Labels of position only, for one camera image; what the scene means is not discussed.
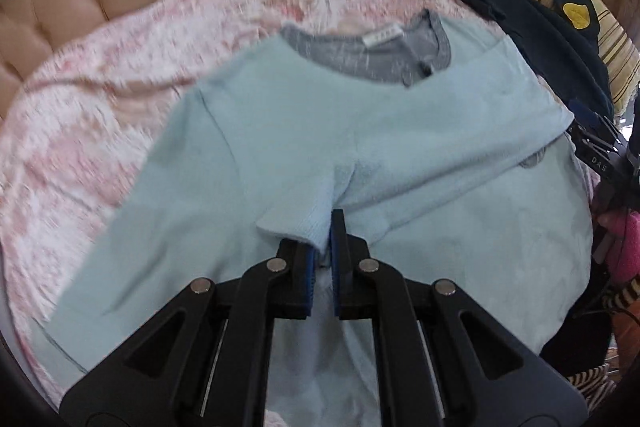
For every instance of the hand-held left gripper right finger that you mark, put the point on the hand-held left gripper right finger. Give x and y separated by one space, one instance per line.
340 267

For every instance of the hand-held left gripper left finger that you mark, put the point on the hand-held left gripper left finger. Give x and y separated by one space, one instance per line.
302 277

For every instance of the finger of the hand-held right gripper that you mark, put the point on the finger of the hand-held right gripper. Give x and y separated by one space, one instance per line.
587 139
595 117

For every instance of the navy garment with yellow patches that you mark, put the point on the navy garment with yellow patches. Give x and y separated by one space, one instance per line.
525 17

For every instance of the light blue sweatshirt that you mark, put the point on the light blue sweatshirt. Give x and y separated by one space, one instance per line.
400 132

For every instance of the person's right forearm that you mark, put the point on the person's right forearm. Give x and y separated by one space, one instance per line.
625 247

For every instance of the striped fringed cushion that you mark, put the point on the striped fringed cushion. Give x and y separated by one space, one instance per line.
615 42

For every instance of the striped black and cream cloth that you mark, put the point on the striped black and cream cloth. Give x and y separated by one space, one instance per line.
622 292

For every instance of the dark cloth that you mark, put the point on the dark cloth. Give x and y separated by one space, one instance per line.
575 337

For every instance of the pink floral blanket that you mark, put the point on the pink floral blanket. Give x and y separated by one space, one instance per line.
125 72

